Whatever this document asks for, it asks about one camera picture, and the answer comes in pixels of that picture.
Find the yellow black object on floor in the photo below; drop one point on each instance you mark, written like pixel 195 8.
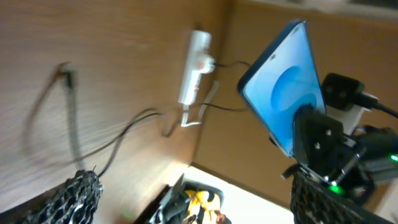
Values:
pixel 189 201

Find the white charger plug adapter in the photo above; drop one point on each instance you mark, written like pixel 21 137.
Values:
pixel 204 64

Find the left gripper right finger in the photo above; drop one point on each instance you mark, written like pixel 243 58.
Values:
pixel 313 203

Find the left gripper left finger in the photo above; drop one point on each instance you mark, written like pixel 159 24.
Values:
pixel 74 201

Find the white power strip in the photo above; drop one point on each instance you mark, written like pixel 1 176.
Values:
pixel 199 44

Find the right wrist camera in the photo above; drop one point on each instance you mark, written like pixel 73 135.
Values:
pixel 346 100

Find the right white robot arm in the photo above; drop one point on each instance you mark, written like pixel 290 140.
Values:
pixel 381 163

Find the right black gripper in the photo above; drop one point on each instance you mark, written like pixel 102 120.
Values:
pixel 325 153

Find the blue Galaxy smartphone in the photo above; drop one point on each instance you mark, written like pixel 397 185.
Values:
pixel 281 80

